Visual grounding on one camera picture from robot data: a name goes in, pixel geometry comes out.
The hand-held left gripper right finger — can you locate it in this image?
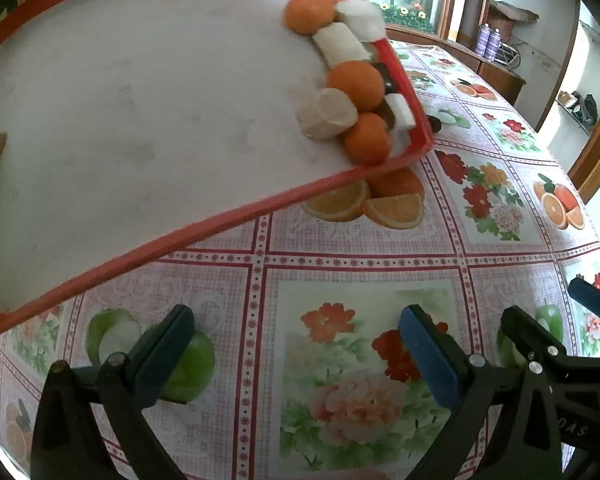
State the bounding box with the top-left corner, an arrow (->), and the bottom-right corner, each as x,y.
398,304 -> 563,480

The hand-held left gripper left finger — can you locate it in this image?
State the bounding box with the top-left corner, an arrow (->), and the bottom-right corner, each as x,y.
30,304 -> 197,480

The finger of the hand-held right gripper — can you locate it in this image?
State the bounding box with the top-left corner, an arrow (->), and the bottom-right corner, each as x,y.
501,304 -> 569,369
567,279 -> 600,320

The red rimmed white tray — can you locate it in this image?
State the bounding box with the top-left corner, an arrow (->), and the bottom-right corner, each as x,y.
0,0 -> 436,336

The white sugarcane chunk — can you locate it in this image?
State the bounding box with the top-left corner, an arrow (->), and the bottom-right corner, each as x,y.
384,92 -> 415,133
312,22 -> 372,68
336,0 -> 387,43
297,87 -> 359,142

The floral fruit print tablecloth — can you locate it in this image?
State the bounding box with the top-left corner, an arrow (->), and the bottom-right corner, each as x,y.
0,35 -> 600,480

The wooden cabinet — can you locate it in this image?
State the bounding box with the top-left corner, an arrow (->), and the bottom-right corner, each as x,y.
455,42 -> 526,106

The wire rack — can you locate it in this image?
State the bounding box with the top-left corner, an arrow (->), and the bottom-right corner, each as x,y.
500,42 -> 523,68

